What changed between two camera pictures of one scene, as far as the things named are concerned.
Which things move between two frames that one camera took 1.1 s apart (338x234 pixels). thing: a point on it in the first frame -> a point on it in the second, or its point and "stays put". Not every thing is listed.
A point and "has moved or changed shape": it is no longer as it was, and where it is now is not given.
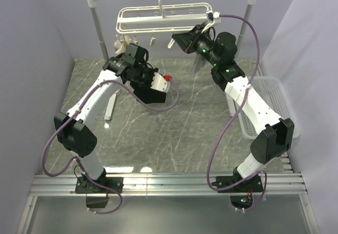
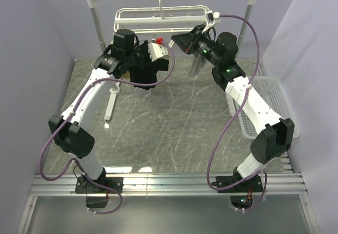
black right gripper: x=185 y=40 stays put
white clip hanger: x=164 y=19 stays put
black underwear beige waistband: x=149 y=95 has moved or changed shape
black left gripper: x=152 y=71 -> x=144 y=46
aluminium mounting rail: x=274 y=184 stays put
